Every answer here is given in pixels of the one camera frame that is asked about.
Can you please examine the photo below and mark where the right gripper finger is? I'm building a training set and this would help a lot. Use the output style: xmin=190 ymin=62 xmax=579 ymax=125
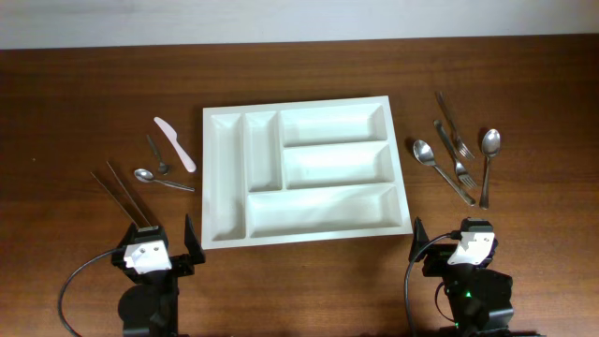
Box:
xmin=408 ymin=217 xmax=430 ymax=262
xmin=460 ymin=217 xmax=494 ymax=233

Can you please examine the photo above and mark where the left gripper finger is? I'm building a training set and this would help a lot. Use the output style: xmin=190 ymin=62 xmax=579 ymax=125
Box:
xmin=117 ymin=224 xmax=168 ymax=255
xmin=184 ymin=214 xmax=206 ymax=265

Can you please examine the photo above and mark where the silver fork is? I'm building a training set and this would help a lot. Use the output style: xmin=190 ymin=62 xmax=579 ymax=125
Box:
xmin=433 ymin=120 xmax=476 ymax=188
xmin=435 ymin=91 xmax=475 ymax=159

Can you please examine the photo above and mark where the large silver spoon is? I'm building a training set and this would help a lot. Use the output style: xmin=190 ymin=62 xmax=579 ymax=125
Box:
xmin=479 ymin=129 xmax=501 ymax=210
xmin=413 ymin=139 xmax=475 ymax=206

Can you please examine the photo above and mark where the pink plastic knife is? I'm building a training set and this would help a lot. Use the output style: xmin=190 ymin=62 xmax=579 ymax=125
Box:
xmin=153 ymin=117 xmax=197 ymax=173

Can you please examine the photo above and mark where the white plastic cutlery tray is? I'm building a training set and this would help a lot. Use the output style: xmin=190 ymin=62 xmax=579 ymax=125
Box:
xmin=201 ymin=96 xmax=412 ymax=249

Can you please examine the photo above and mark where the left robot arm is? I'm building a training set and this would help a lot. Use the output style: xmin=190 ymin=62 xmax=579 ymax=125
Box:
xmin=111 ymin=216 xmax=206 ymax=336

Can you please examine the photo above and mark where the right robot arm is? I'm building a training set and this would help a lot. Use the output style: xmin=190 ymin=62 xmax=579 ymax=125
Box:
xmin=403 ymin=217 xmax=538 ymax=337

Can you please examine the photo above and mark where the small silver teaspoon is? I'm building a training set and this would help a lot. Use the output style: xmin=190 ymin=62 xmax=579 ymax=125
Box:
xmin=134 ymin=168 xmax=196 ymax=192

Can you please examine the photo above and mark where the small dark teaspoon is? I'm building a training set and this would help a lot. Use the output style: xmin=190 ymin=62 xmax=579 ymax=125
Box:
xmin=146 ymin=135 xmax=170 ymax=175

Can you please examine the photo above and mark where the right black cable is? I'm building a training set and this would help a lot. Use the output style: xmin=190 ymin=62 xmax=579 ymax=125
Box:
xmin=403 ymin=232 xmax=464 ymax=337

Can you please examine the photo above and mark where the black cable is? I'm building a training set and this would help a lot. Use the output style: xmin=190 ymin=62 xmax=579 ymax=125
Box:
xmin=403 ymin=232 xmax=464 ymax=337
xmin=57 ymin=248 xmax=124 ymax=337

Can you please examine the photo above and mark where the left black cable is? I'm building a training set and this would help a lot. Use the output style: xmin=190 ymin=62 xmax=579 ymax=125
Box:
xmin=57 ymin=248 xmax=124 ymax=337

